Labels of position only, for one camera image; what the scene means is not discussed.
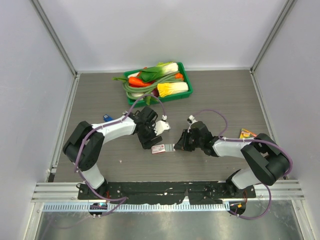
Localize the white cable duct rail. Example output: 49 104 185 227
42 201 230 214

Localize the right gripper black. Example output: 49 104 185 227
174 129 203 152

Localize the yellow napa cabbage toy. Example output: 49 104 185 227
157 81 189 98

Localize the purple onion toy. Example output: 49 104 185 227
151 88 159 97

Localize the blue stapler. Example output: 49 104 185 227
103 114 114 122

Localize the orange carrot toy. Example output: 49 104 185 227
174 72 184 81
128 76 153 88

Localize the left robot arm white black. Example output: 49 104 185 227
62 106 162 200

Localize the white radish toy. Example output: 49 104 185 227
126 92 145 101

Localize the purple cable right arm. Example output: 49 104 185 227
189 109 294 221

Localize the Fox's candy bag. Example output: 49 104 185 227
239 128 257 139

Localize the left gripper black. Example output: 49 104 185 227
137 121 162 149

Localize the white green napa cabbage toy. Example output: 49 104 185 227
145 62 179 78

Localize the orange carrot toy right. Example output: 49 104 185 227
174 72 184 81

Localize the staple box red white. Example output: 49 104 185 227
151 144 176 154

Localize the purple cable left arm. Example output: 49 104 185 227
73 93 167 217

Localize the green plastic tray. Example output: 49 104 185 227
114 62 193 107

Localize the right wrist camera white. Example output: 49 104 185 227
187 115 197 126

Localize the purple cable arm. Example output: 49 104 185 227
73 93 167 217
189 109 294 221

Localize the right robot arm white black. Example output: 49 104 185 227
174 121 292 198

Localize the green long beans toy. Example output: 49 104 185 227
122 73 183 94

